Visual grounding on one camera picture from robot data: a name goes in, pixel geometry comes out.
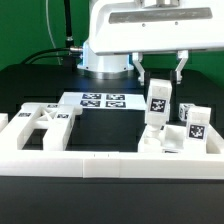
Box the black cable thick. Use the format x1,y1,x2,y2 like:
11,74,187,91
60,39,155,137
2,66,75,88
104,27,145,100
21,46,83,64

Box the white chair back frame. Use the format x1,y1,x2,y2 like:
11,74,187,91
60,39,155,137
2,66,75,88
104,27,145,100
0,103,83,151

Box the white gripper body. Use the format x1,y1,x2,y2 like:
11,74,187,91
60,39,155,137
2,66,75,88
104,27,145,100
89,0,224,55

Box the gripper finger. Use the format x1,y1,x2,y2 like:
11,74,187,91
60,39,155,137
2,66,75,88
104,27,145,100
132,52,150,87
170,50,189,84

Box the white chair seat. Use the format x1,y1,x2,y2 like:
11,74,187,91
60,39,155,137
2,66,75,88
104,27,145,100
138,125,224,155

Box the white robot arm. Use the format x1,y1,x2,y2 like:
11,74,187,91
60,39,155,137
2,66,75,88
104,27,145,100
78,0,224,78

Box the white block at left edge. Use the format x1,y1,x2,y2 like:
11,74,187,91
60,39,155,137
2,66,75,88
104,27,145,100
0,113,8,132

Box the black vertical cable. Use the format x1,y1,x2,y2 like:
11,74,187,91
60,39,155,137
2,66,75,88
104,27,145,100
63,0,75,51

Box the white U-shaped obstacle fence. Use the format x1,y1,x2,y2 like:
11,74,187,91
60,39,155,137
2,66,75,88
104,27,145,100
0,118,224,181

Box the white thin cable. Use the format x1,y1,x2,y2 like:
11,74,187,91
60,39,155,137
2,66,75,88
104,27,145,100
45,0,63,66

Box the white sheet with tags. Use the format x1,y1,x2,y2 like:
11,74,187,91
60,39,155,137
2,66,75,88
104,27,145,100
59,92,146,111

